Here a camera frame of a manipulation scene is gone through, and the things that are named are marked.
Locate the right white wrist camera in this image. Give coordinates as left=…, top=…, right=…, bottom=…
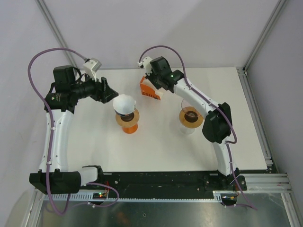
left=137, top=57, right=152, bottom=75

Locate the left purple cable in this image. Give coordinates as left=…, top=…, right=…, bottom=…
left=27, top=48, right=119, bottom=215

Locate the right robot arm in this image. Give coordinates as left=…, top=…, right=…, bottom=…
left=140, top=57, right=241, bottom=190

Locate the aluminium frame post right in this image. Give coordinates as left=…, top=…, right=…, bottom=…
left=242, top=0, right=289, bottom=75

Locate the orange glass carafe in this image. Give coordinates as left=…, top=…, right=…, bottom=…
left=122, top=124, right=138, bottom=134

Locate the aluminium frame post left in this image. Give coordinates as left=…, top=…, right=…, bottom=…
left=35, top=0, right=78, bottom=67

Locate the clear glass carafe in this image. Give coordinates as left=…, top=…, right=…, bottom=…
left=179, top=125, right=195, bottom=135

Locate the purple cable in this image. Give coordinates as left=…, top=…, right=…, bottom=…
left=139, top=45, right=258, bottom=210
left=27, top=48, right=119, bottom=215

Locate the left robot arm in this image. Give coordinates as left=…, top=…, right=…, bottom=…
left=29, top=64, right=118, bottom=194

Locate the orange coffee filter box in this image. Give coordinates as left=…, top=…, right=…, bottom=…
left=140, top=77, right=165, bottom=100

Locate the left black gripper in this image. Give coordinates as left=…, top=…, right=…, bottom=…
left=71, top=70, right=118, bottom=104

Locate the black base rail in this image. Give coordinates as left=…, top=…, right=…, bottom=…
left=96, top=171, right=247, bottom=200

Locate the wooden dripper stand ring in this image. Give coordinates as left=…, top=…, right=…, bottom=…
left=115, top=109, right=140, bottom=129

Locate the white cable duct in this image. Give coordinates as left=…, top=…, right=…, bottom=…
left=42, top=190, right=250, bottom=203

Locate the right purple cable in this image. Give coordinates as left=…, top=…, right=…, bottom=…
left=139, top=45, right=258, bottom=210

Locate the aluminium frame post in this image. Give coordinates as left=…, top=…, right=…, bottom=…
left=242, top=0, right=289, bottom=75
left=35, top=0, right=78, bottom=67

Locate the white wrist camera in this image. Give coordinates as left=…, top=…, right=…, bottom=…
left=137, top=57, right=152, bottom=75
left=83, top=58, right=102, bottom=81

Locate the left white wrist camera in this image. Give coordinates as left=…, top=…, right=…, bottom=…
left=83, top=58, right=102, bottom=81

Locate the white paper coffee filter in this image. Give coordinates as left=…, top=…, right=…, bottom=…
left=113, top=94, right=136, bottom=114

